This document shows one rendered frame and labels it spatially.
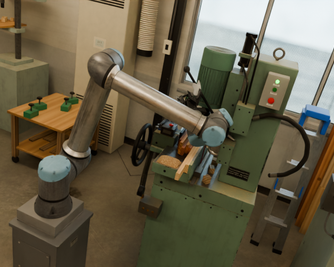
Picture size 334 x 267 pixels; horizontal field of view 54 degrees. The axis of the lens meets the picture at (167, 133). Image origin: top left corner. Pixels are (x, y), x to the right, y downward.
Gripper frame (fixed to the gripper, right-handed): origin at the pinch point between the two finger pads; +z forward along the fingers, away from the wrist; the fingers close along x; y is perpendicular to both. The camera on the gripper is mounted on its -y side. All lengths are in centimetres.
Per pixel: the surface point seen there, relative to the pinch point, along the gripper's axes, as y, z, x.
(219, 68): -3.2, 2.3, -18.7
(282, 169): -114, -6, 3
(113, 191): -66, 22, 137
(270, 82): -12.2, -16.7, -36.7
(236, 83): -12.8, -4.0, -21.0
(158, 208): -23, -42, 50
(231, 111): -21.3, -11.1, -10.3
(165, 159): -7.8, -26.3, 28.5
